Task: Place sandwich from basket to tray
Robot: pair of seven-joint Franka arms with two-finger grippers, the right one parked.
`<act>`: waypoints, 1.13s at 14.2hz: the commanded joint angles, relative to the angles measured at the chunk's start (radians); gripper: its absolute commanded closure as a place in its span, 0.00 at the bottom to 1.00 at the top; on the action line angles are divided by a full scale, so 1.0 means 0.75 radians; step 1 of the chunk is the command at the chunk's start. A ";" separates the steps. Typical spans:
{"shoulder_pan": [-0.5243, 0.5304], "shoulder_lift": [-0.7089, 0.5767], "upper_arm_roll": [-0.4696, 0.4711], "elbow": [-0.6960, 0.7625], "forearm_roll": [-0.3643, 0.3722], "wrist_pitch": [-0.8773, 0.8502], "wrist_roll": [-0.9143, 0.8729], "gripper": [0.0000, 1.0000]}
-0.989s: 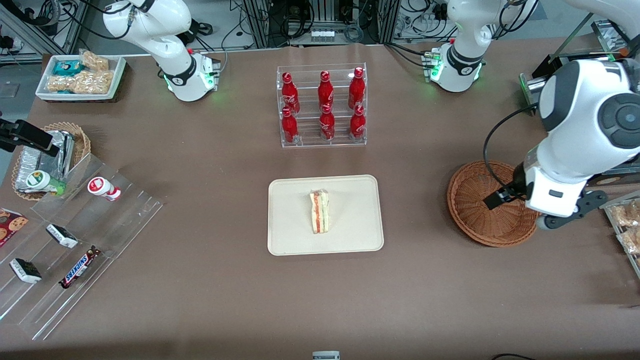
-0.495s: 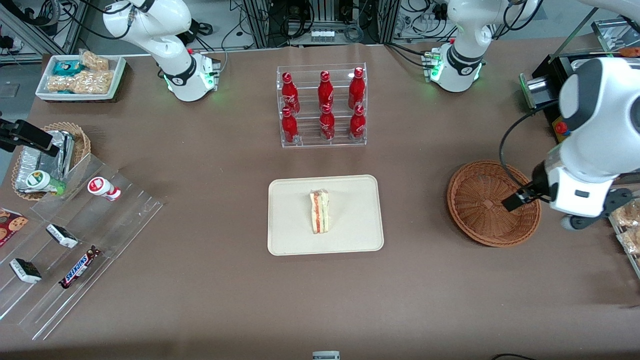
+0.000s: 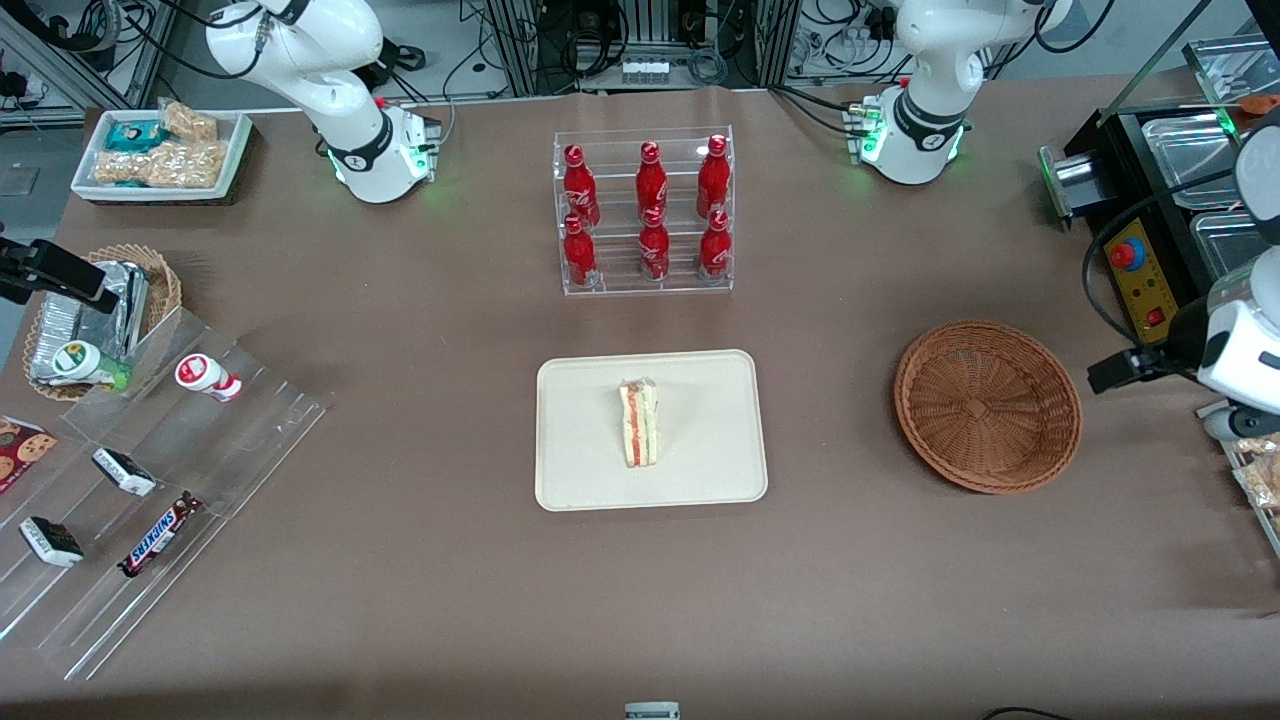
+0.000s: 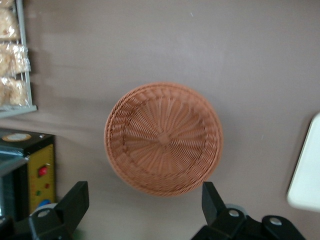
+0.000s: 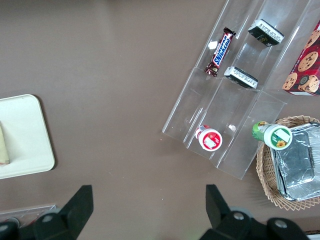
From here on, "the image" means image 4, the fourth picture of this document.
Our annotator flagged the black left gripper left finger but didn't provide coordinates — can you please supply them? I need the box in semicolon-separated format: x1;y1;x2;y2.
28;180;90;240

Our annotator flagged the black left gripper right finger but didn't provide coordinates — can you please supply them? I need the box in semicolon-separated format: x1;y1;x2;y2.
191;181;251;240

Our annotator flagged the beige plastic serving tray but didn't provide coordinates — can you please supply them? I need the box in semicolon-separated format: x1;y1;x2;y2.
286;112;320;211

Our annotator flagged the brown round wicker basket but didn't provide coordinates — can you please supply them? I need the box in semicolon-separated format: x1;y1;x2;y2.
103;81;224;198

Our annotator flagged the grey rectangular snack tray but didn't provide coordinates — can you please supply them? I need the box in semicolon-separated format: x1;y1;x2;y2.
0;0;38;119

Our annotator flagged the black food warmer yellow panel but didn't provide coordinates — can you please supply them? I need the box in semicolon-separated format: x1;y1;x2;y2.
0;128;57;222

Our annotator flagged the wrapped rice crisp bar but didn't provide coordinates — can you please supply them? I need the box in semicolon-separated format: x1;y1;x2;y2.
0;76;29;107
0;41;31;76
0;6;21;41

